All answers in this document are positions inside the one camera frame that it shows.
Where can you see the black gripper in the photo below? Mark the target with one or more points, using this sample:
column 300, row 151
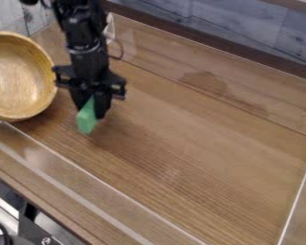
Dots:
column 86, row 77

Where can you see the green rectangular stick block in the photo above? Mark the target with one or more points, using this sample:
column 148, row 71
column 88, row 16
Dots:
column 85, row 117

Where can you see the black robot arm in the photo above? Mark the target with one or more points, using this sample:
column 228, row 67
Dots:
column 81, row 19

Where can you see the wooden bowl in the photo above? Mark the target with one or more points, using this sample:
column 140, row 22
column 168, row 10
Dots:
column 26, row 79

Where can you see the clear acrylic corner bracket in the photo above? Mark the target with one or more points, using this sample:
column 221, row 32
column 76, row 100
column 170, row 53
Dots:
column 109, row 30

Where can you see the clear acrylic tray wall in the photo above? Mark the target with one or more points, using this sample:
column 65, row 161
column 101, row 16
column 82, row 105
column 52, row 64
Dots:
column 194, row 163

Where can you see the black metal table bracket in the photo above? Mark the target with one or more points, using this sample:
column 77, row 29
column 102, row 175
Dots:
column 29, row 230

